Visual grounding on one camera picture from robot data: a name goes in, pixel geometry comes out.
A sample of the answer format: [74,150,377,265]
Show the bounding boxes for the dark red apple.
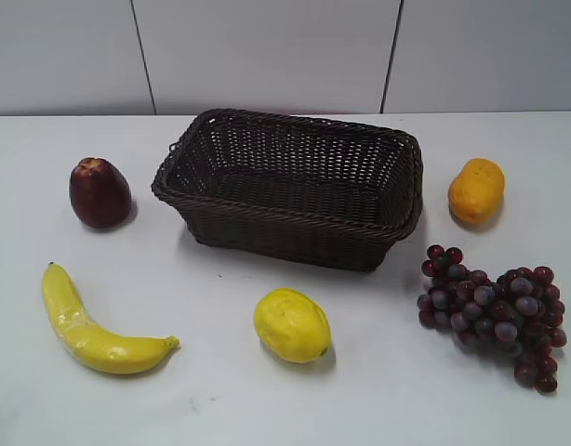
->
[69,157,132,230]

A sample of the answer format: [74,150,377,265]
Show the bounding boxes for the orange mango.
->
[447,158,505,225]

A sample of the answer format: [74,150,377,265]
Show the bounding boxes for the dark brown wicker basket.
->
[152,109,423,272]

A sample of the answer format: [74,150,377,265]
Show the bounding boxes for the yellow lemon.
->
[253,288,332,364]

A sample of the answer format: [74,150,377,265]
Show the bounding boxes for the yellow banana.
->
[42,262,179,375]

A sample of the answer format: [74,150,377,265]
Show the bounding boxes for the purple grape bunch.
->
[417,244,567,395]

